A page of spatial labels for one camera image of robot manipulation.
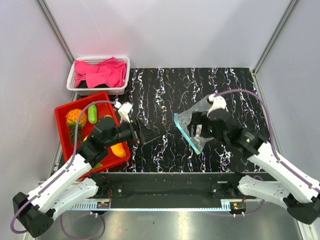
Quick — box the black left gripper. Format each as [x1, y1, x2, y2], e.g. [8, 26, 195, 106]
[105, 117, 161, 148]

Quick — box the yellow orange fake mango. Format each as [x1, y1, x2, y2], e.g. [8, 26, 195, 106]
[110, 143, 127, 158]

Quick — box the clear zip top bag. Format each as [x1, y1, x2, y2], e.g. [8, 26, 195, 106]
[173, 94, 214, 155]

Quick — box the green fake cucumber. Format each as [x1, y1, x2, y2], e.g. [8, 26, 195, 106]
[87, 104, 98, 124]

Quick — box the orange fake carrot piece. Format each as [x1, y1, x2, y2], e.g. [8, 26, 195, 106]
[65, 108, 88, 146]

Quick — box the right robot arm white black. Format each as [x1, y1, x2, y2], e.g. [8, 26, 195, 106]
[187, 108, 320, 225]

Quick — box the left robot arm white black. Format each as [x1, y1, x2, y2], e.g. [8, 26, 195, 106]
[12, 116, 160, 238]

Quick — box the red plastic bin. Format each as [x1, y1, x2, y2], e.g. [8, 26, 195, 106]
[55, 92, 131, 181]

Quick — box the pink cloth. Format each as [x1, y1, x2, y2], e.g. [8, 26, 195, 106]
[74, 57, 127, 88]

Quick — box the white plastic basket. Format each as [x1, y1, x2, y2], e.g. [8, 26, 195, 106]
[66, 55, 131, 96]

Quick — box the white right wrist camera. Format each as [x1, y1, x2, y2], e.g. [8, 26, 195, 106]
[207, 94, 227, 116]

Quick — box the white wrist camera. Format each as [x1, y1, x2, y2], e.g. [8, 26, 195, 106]
[207, 94, 227, 116]
[114, 101, 133, 123]

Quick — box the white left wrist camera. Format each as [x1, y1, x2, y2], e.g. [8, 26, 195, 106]
[114, 101, 133, 123]

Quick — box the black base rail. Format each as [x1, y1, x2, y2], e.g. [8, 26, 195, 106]
[88, 172, 246, 199]

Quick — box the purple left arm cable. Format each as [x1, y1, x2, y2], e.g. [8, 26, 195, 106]
[9, 100, 119, 235]

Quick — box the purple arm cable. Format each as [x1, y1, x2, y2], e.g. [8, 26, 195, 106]
[213, 89, 320, 193]
[9, 100, 119, 235]

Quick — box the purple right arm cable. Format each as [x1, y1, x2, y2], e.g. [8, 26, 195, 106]
[213, 89, 320, 193]

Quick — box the aluminium frame post left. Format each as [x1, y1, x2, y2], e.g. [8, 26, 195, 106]
[35, 0, 75, 65]

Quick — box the aluminium frame post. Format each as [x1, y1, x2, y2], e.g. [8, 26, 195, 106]
[35, 0, 75, 65]
[252, 0, 300, 75]

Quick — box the aluminium frame post right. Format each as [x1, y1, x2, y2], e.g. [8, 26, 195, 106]
[252, 0, 300, 75]

